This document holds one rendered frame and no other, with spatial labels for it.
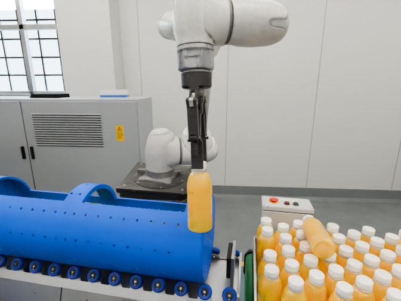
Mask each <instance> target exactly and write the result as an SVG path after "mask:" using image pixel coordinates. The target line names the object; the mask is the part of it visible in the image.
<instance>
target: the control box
mask: <svg viewBox="0 0 401 301"><path fill-rule="evenodd" d="M271 197H275V196H261V210H260V220H261V218H262V217H269V218H271V220H272V223H271V224H272V227H273V228H275V229H278V224H279V223H286V224H288V225H289V230H290V229H291V228H292V226H293V222H294V220H302V221H303V217H304V216H305V215H308V214H309V215H312V216H313V214H314V209H313V207H312V205H311V203H310V201H309V199H299V198H284V197H275V198H277V199H278V201H276V202H272V201H271V200H270V198H271ZM286 199H287V200H286ZM288 200H289V203H290V204H289V205H286V204H284V202H285V201H288ZM293 202H298V203H299V205H294V204H293Z"/></svg>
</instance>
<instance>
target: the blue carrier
mask: <svg viewBox="0 0 401 301"><path fill-rule="evenodd" d="M95 191H97V193H98V194H99V195H92V193H93V192H95ZM85 202H91V203H99V204H90V203H85ZM111 218H112V219H111ZM187 218H188V215H187V203H181V202H168V201H154V200H147V199H134V198H120V197H116V194H115V192H114V190H113V189H112V188H111V187H110V186H109V185H106V184H99V183H83V184H80V185H78V186H77V187H76V188H74V189H73V190H72V191H71V192H70V193H65V192H51V191H38V190H31V189H30V187H29V186H28V184H27V183H26V182H24V181H23V180H21V179H19V178H16V177H7V176H0V254H3V255H7V256H16V257H24V258H28V259H36V260H44V261H49V262H57V263H65V264H70V265H78V266H86V267H91V268H99V269H107V270H111V271H119V272H127V273H132V274H140V275H148V276H153V277H161V278H169V279H174V280H182V281H190V282H198V283H204V282H205V281H206V279H207V277H208V274H209V269H210V265H211V258H212V250H213V244H214V230H215V200H214V196H213V194H212V229H211V230H210V231H208V232H204V233H196V232H192V231H190V230H189V229H188V222H187ZM124 219H125V220H124ZM150 222H152V223H150ZM164 223H166V224H165V225H164ZM179 224H180V225H179ZM178 225H179V226H178ZM155 250H156V251H155Z"/></svg>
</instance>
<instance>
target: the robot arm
mask: <svg viewBox="0 0 401 301"><path fill-rule="evenodd" d="M288 28H289V13H288V11H287V9H286V7H284V6H283V5H282V4H280V3H278V2H276V1H273V0H173V8H172V11H166V12H164V13H162V14H161V15H160V16H159V18H158V22H157V29H158V32H159V34H160V35H161V36H162V37H163V38H165V39H168V40H173V41H176V44H177V60H178V62H177V63H178V70H179V71H180V72H183V73H181V87H182V88H183V89H185V90H189V97H188V98H186V106H187V123H188V126H187V127H186V128H185V129H184V131H183V134H182V136H181V137H176V136H174V133H173V132H172V131H171V130H169V129H167V128H157V129H154V130H152V131H151V132H150V134H149V136H148V138H147V142H146V147H145V163H146V168H139V169H138V170H137V171H138V173H139V174H142V175H143V176H141V177H140V178H139V182H149V183H157V184H162V185H166V186H169V185H171V183H172V181H173V180H174V179H175V177H176V176H177V175H179V173H180V172H179V171H178V170H174V167H175V166H176V165H192V169H203V161H206V164H207V162H210V161H212V160H213V159H215V158H216V156H217V154H218V143H217V141H216V140H215V139H214V138H213V137H212V136H211V132H210V131H209V130H208V128H207V120H208V109H209V99H210V92H211V87H212V73H213V70H214V57H215V56H216V55H217V54H218V51H219V49H220V47H222V46H225V45H233V46H235V47H266V46H269V45H273V44H275V43H277V42H279V41H281V40H282V39H283V37H284V36H285V35H286V33H287V31H288Z"/></svg>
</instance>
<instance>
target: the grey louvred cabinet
mask: <svg viewBox="0 0 401 301"><path fill-rule="evenodd" d="M152 130H153V115H152V97H129V98H126V99H101V98H100V97H88V96H70V97H62V98H30V96H0V176H7V177H16V178H19V179H21V180H23V181H24V182H26V183H27V184H28V186H29V187H30V189H31V190H38V191H51V192H65V193H70V192H71V191H72V190H73V189H74V188H76V187H77V186H78V185H80V184H83V183H99V184H106V185H109V186H110V187H111V188H112V189H113V190H114V192H115V194H116V197H119V196H120V194H119V193H117V191H116V188H117V186H118V185H119V184H120V183H121V181H123V179H124V178H125V177H126V176H127V174H128V173H129V172H130V171H131V170H132V169H133V168H134V166H135V165H136V164H137V163H138V162H145V147H146V142H147V138H148V136H149V134H150V132H151V131H152Z"/></svg>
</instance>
